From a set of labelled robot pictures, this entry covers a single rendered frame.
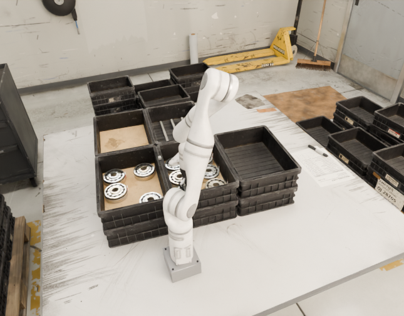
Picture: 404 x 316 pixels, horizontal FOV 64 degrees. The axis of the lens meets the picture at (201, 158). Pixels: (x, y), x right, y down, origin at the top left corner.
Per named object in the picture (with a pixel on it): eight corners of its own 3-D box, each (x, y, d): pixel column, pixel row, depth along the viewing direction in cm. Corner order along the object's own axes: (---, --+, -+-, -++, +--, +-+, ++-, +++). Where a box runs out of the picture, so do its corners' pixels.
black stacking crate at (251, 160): (299, 189, 152) (302, 170, 145) (239, 202, 146) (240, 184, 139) (263, 142, 183) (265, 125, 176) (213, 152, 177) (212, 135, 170)
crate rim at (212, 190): (240, 187, 140) (240, 183, 139) (172, 202, 134) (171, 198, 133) (212, 138, 171) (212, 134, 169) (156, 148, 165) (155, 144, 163)
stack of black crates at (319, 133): (348, 160, 274) (355, 137, 260) (318, 169, 266) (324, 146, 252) (318, 136, 304) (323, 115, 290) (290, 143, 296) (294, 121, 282)
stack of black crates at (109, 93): (135, 115, 346) (128, 74, 318) (141, 128, 323) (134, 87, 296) (97, 123, 335) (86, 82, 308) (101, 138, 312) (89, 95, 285)
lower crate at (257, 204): (295, 205, 159) (299, 187, 152) (238, 219, 153) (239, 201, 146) (262, 158, 190) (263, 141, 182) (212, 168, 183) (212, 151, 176)
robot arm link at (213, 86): (211, 67, 95) (188, 148, 101) (240, 76, 99) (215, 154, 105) (202, 65, 104) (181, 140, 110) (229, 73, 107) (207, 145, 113)
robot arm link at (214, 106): (207, 113, 125) (186, 107, 122) (241, 70, 103) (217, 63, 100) (206, 133, 121) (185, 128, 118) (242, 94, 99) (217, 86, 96)
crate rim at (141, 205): (172, 202, 134) (171, 198, 133) (98, 219, 128) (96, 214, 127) (156, 148, 165) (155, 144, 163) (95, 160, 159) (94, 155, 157)
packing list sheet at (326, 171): (358, 177, 174) (358, 177, 173) (322, 189, 167) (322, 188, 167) (319, 145, 198) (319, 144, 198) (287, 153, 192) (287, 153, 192)
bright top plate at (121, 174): (124, 181, 153) (124, 180, 153) (103, 184, 152) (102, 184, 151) (124, 168, 161) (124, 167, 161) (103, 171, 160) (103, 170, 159)
